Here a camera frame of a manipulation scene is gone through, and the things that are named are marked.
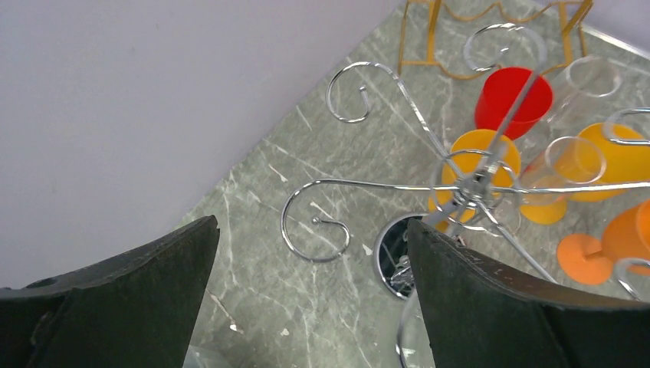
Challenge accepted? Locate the orange plastic goblet back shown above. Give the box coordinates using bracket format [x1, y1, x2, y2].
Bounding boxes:
[428, 129, 521, 212]

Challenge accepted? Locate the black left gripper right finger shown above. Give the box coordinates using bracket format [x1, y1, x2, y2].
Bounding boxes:
[407, 220, 649, 367]

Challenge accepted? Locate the red plastic goblet back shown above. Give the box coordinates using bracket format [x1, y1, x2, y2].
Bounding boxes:
[474, 67, 553, 140]

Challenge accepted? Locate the clear ribbed wine glass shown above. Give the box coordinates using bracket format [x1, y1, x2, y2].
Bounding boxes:
[182, 345, 231, 368]

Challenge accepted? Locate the orange plastic goblet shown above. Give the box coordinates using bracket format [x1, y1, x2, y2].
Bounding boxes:
[428, 129, 521, 212]
[556, 200, 649, 285]
[520, 123, 649, 225]

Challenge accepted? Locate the clear wine glass right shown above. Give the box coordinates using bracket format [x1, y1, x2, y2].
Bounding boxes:
[543, 55, 622, 128]

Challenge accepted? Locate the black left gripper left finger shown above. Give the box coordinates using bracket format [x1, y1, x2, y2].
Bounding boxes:
[1, 215, 220, 367]

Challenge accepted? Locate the gold wine glass rack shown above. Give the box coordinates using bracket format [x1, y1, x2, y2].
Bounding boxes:
[397, 1, 593, 81]

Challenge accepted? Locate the clear wine glass centre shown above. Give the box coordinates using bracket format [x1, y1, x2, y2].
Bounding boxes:
[519, 136, 606, 189]

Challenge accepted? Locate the chrome wine glass rack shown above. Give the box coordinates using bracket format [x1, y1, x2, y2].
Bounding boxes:
[280, 23, 649, 367]

